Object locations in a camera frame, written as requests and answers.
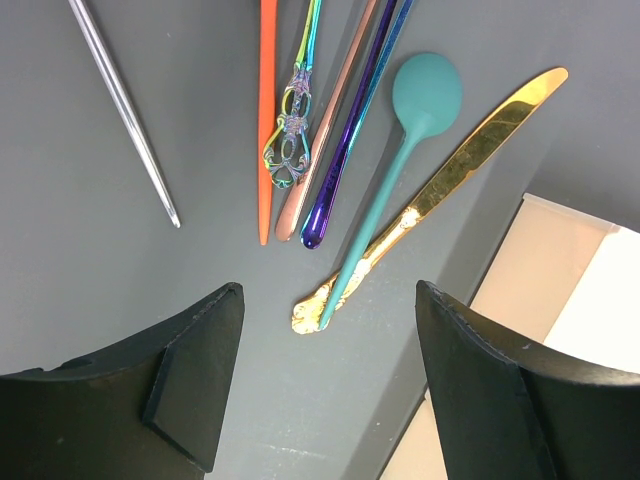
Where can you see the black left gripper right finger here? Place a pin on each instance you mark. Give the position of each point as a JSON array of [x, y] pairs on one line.
[[509, 407]]

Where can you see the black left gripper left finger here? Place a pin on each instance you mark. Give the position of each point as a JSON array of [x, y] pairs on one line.
[[150, 406]]

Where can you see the rose copper spoon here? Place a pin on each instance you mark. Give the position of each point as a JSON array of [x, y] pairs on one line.
[[292, 209]]

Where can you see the teal silicone spoon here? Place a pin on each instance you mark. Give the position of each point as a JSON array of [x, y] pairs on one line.
[[427, 95]]

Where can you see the cream divided utensil box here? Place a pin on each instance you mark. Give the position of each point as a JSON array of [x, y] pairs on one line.
[[561, 277]]

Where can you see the gold butter knife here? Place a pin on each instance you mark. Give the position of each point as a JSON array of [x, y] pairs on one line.
[[463, 163]]

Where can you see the iridescent blue purple spoon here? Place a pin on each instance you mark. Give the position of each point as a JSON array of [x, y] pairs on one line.
[[315, 225]]

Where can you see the silver round ladle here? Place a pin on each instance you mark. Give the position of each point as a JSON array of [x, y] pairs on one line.
[[121, 99]]

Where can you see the orange silicone spoon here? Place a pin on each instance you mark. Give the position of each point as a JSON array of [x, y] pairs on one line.
[[266, 111]]

